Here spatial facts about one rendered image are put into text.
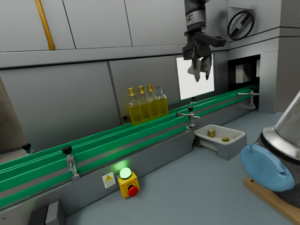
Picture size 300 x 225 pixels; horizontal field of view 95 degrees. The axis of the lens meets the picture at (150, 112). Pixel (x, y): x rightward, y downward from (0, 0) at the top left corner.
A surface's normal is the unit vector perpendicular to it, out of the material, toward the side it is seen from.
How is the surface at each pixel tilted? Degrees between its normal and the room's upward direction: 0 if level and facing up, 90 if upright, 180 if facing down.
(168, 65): 90
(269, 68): 90
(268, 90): 90
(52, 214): 0
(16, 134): 90
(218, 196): 0
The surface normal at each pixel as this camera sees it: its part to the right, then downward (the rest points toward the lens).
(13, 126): 0.26, 0.19
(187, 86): 0.49, 0.14
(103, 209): -0.16, -0.96
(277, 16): -0.86, 0.25
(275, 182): -0.93, 0.30
